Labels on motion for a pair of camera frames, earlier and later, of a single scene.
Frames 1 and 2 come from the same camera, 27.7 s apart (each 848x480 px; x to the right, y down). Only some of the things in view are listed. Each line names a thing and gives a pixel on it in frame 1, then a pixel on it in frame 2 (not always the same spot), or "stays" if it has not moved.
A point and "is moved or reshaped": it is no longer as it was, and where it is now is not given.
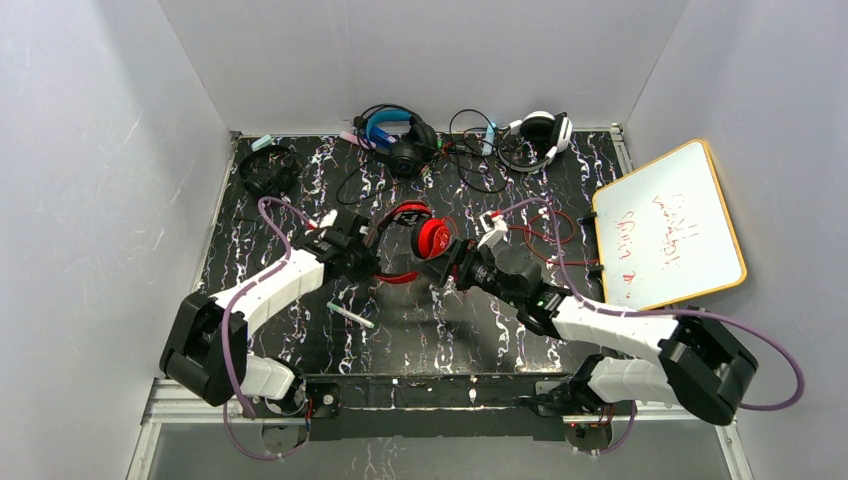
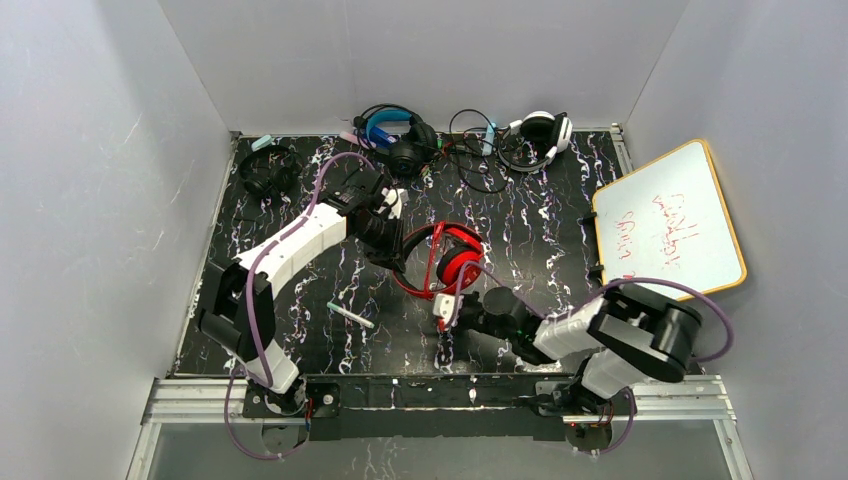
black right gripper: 457,263 → 463,312
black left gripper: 361,248 → 387,240
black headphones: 269,170 stays
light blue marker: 487,147 stays
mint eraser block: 261,142 stays
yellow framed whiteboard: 664,233 stays
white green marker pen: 350,315 stays
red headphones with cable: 431,238 is moved or reshaped
